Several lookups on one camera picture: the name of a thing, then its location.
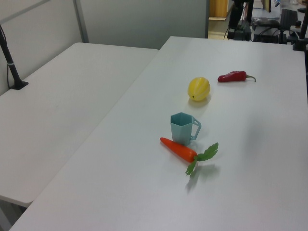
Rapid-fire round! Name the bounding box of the black pole with base clamp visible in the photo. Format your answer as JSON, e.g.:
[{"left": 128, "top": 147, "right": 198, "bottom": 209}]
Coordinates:
[{"left": 0, "top": 24, "right": 29, "bottom": 90}]

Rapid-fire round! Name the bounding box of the thin black cable along pole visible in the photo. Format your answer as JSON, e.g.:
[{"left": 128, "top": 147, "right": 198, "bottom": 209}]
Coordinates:
[{"left": 6, "top": 64, "right": 12, "bottom": 89}]

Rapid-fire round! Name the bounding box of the red toy chili pepper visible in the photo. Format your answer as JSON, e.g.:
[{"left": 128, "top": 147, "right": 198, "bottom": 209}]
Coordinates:
[{"left": 217, "top": 70, "right": 257, "bottom": 83}]

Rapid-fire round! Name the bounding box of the teal hexagonal plastic mug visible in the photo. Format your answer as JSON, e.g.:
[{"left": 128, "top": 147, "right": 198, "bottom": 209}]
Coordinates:
[{"left": 170, "top": 112, "right": 203, "bottom": 146}]

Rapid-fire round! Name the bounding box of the yellow striped toy melon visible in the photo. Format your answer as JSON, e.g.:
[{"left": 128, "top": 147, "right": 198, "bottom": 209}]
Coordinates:
[{"left": 187, "top": 76, "right": 211, "bottom": 102}]

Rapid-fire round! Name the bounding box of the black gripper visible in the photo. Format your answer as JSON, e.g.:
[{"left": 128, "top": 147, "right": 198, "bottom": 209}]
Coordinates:
[{"left": 227, "top": 4, "right": 243, "bottom": 39}]

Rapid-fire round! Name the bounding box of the orange toy carrot with leaves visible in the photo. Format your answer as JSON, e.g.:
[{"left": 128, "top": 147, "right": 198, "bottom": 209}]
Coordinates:
[{"left": 159, "top": 137, "right": 219, "bottom": 178}]

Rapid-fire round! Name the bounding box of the black camera stand clamp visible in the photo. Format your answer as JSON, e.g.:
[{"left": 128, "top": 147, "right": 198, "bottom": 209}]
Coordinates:
[{"left": 292, "top": 7, "right": 308, "bottom": 51}]

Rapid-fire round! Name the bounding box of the black office chair back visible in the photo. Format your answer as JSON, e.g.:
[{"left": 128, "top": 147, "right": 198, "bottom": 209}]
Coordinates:
[{"left": 280, "top": 8, "right": 299, "bottom": 31}]

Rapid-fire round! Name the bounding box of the wooden panel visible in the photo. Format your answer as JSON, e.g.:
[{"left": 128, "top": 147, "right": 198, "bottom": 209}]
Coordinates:
[{"left": 208, "top": 0, "right": 229, "bottom": 22}]

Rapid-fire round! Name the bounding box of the grey metal partition post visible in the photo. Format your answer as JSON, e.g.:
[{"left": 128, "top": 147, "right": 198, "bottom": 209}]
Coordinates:
[{"left": 73, "top": 0, "right": 90, "bottom": 44}]

